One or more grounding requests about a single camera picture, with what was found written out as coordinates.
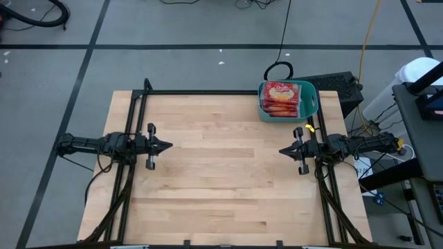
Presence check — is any black aluminium table frame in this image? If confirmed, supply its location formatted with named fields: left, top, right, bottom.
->
left=82, top=77, right=374, bottom=249

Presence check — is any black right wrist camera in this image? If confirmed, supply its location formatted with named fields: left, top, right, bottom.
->
left=306, top=141, right=321, bottom=158

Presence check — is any black keyboard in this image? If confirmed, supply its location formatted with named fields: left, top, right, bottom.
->
left=431, top=183, right=443, bottom=226

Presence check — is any grey desk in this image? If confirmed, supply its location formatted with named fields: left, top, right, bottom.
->
left=392, top=82, right=443, bottom=183
left=409, top=176, right=443, bottom=249

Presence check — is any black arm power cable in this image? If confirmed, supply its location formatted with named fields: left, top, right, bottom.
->
left=84, top=151, right=117, bottom=207

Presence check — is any black desk beam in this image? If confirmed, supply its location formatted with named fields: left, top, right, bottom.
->
left=358, top=158, right=425, bottom=194

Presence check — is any white plastic bin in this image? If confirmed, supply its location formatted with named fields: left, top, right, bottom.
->
left=362, top=57, right=441, bottom=119

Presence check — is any teal plastic basket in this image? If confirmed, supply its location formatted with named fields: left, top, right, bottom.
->
left=257, top=80, right=320, bottom=123

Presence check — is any yellow plug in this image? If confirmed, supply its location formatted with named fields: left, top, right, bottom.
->
left=394, top=138, right=408, bottom=156

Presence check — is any black slanted bar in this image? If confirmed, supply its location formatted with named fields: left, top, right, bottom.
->
left=405, top=61, right=443, bottom=95

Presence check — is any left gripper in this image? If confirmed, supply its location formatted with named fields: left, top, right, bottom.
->
left=133, top=122, right=174, bottom=171

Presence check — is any black computer tower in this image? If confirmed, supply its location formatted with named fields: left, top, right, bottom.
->
left=293, top=71, right=365, bottom=119

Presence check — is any yellow extension cable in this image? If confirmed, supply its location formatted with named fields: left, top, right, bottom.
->
left=357, top=0, right=382, bottom=136

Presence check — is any black desktop device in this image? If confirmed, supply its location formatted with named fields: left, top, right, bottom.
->
left=414, top=90, right=443, bottom=122

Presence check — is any black floor cable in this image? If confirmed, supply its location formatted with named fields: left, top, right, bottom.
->
left=234, top=0, right=280, bottom=10
left=158, top=0, right=202, bottom=6

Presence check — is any blue connector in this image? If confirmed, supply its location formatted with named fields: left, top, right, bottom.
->
left=372, top=191, right=387, bottom=208

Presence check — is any black corrugated hose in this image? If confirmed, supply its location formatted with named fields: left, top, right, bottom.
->
left=0, top=0, right=71, bottom=29

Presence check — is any black coiled power cable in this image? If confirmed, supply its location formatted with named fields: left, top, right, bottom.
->
left=262, top=0, right=295, bottom=82

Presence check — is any white paper sheet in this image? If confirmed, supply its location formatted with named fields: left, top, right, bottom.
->
left=352, top=156, right=378, bottom=199

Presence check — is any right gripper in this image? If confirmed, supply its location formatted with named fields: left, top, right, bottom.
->
left=278, top=126, right=326, bottom=176

